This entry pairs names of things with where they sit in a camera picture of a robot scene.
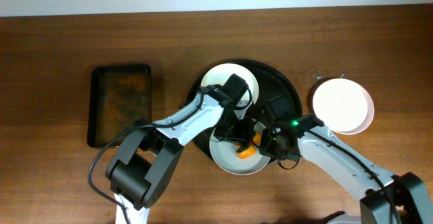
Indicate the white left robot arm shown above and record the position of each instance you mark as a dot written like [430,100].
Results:
[149,152]

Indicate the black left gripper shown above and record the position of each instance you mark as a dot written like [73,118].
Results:
[233,135]

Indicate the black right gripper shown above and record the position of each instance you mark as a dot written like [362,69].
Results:
[267,144]

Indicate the pink plate with ketchup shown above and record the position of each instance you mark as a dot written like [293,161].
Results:
[344,106]

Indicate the cream plate with ketchup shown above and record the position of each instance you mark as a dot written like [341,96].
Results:
[220,74]

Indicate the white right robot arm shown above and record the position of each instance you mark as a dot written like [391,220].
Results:
[383,196]

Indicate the orange green sponge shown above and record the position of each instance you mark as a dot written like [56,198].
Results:
[247,149]

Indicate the white plate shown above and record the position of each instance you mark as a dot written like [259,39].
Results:
[224,154]

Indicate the black rectangular tray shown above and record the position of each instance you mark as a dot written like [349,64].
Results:
[120,95]

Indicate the round black tray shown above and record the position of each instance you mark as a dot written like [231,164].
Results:
[271,83]

